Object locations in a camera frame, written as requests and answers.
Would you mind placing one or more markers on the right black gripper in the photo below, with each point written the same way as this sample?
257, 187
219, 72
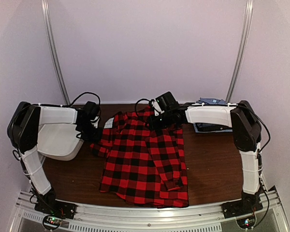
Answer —
153, 124

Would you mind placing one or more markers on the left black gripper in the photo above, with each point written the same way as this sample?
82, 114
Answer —
95, 139

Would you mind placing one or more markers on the red black plaid shirt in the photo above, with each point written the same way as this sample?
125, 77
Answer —
143, 167

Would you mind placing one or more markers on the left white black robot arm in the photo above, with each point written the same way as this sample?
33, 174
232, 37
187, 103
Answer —
23, 132

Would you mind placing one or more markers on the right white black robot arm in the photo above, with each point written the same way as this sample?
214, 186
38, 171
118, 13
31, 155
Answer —
239, 117

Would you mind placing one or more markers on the white plastic bin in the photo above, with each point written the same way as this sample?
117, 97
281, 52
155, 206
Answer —
59, 141

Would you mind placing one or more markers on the light blue folded shirt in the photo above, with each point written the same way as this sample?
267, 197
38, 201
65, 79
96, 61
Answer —
210, 132

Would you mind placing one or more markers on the blue checked folded shirt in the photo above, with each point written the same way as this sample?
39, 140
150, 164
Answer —
211, 101

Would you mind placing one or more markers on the left circuit board with leds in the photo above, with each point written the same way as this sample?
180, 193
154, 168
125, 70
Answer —
51, 222

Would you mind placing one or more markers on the circuit board with leds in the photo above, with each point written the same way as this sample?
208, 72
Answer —
51, 222
246, 223

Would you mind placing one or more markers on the right circuit board with leds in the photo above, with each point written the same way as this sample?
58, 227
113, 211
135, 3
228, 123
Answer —
246, 223

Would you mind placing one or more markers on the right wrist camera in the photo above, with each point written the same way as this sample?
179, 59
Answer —
157, 110

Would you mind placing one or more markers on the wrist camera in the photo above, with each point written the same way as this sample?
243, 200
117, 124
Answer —
157, 110
95, 122

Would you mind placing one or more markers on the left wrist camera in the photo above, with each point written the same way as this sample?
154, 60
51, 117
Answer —
95, 122

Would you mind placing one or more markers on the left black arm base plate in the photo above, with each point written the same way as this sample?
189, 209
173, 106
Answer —
60, 209

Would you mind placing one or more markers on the aluminium front frame rail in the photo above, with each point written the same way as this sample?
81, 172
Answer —
200, 218

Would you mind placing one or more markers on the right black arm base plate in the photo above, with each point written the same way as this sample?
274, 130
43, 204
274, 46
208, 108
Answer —
237, 208

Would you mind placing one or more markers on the left aluminium corner post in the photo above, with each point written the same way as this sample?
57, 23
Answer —
53, 50

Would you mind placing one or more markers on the aluminium corner post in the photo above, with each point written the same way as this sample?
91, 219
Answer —
248, 14
53, 50

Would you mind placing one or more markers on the right aluminium corner post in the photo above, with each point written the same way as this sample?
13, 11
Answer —
248, 14

